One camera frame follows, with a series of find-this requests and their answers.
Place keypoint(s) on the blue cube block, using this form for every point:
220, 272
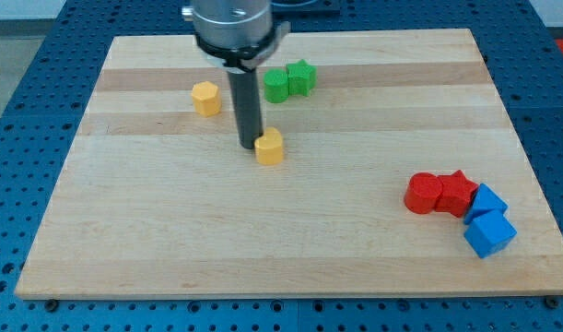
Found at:
489, 233

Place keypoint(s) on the red cylinder block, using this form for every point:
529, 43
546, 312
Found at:
423, 192

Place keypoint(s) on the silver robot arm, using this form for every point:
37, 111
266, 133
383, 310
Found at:
235, 35

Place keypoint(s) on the green star block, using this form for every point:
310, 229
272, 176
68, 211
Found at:
302, 78

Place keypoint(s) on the yellow hexagon block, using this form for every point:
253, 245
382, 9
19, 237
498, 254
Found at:
206, 98

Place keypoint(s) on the green cylinder block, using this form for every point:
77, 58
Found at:
276, 85

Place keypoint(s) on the blue triangle block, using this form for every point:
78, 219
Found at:
484, 201

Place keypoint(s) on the wooden board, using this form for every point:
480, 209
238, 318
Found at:
155, 201

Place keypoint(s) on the yellow heart block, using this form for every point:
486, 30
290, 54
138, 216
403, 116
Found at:
269, 147

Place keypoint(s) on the red star block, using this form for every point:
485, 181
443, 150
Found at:
457, 194

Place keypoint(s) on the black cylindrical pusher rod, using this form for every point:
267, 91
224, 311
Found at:
245, 96

